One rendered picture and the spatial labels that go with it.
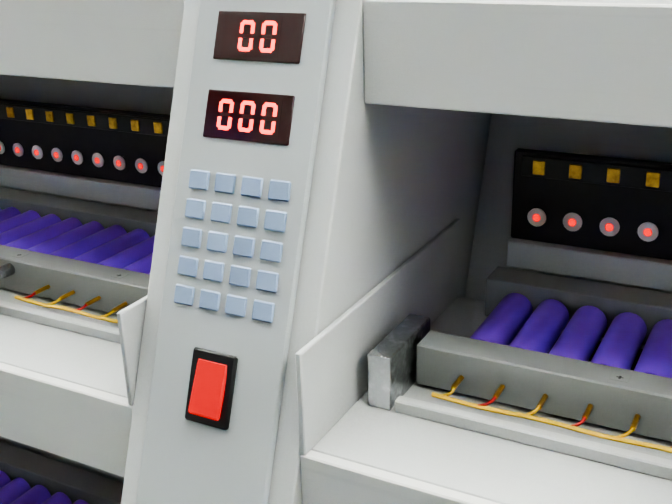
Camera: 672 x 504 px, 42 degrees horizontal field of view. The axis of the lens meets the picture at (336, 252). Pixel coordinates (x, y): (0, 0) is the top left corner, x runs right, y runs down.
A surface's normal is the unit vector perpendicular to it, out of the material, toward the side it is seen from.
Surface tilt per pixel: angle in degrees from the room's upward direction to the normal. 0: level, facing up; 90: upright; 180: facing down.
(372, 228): 90
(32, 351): 20
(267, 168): 90
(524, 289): 110
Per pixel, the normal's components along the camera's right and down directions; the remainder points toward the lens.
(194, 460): -0.45, -0.01
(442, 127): 0.88, 0.15
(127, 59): -0.47, 0.33
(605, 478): -0.03, -0.93
